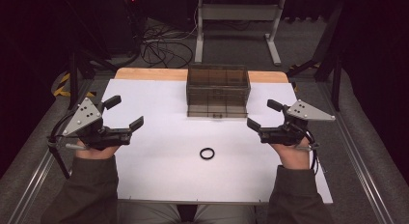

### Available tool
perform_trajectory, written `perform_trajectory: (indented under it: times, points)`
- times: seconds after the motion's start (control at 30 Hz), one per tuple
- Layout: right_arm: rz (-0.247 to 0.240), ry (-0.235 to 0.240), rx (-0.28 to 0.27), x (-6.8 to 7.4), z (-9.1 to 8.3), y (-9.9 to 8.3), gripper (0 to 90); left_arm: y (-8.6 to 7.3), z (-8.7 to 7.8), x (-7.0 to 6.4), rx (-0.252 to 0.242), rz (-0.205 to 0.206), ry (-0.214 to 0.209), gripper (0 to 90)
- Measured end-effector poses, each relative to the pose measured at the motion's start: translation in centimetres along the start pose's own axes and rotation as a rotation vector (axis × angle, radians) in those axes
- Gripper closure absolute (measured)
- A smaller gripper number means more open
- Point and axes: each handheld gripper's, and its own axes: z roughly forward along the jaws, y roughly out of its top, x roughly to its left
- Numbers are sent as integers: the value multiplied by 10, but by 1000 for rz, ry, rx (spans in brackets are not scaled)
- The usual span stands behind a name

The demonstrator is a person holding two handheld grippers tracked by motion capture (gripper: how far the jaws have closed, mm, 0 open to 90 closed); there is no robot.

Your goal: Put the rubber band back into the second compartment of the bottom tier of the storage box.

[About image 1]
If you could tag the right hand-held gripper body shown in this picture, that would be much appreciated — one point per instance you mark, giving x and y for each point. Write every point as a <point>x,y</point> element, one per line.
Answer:
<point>305,112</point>

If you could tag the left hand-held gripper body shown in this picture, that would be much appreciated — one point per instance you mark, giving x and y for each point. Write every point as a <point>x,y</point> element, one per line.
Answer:
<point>82,117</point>

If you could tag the transparent brown plastic box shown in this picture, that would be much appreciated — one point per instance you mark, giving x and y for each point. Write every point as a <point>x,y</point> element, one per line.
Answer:
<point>218,89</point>

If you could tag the person's left hand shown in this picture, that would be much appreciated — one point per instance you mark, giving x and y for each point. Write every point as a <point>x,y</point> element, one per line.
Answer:
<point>96,153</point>

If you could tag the person's right hand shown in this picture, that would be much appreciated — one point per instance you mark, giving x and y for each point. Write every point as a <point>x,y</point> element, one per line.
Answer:
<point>293,156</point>

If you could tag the yellow black floor tape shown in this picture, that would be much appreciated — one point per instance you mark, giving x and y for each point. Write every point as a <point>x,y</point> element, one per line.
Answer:
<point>62,89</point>

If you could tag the white table sheet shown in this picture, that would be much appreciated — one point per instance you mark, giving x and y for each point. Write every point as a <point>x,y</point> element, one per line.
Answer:
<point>167,140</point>

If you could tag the black tripod stand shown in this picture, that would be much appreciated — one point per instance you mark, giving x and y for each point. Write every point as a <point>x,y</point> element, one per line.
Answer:
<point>73,72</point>

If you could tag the black metal stand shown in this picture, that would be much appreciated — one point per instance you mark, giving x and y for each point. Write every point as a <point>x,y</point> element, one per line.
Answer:
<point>336,76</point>

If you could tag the person's left leg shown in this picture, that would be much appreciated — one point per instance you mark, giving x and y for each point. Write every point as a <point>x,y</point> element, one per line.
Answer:
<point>148,215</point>

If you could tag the person's leg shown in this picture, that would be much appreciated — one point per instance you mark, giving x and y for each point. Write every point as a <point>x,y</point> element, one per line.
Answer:
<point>148,215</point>
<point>225,215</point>

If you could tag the person's right leg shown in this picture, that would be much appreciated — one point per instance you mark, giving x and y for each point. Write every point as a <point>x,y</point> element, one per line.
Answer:
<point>225,215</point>

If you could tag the aluminium rail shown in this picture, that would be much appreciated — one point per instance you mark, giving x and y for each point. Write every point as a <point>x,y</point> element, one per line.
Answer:
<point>32,185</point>
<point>360,166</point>

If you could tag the white metal frame stand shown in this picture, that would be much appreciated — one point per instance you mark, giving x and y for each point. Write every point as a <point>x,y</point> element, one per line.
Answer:
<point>238,12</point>

